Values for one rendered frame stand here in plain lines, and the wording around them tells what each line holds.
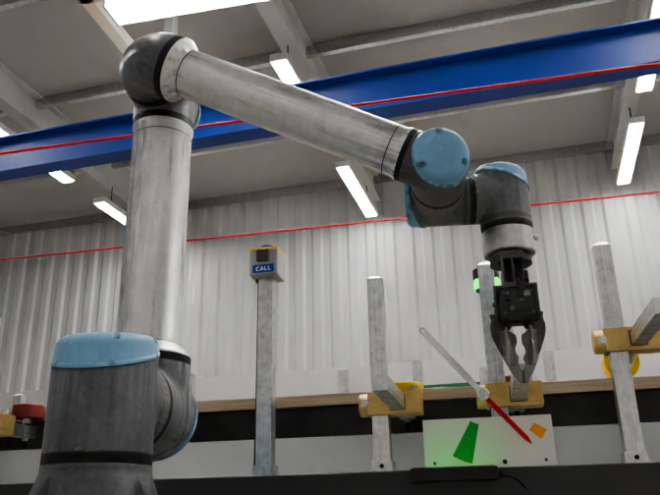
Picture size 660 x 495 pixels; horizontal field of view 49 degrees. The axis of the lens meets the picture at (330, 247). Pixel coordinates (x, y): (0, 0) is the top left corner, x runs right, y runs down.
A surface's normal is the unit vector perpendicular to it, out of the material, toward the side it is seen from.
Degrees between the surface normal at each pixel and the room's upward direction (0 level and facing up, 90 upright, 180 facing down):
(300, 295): 90
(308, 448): 90
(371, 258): 90
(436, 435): 90
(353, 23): 180
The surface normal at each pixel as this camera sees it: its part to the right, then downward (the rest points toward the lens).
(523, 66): -0.28, -0.33
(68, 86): 0.02, 0.94
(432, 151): 0.00, -0.32
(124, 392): 0.63, -0.29
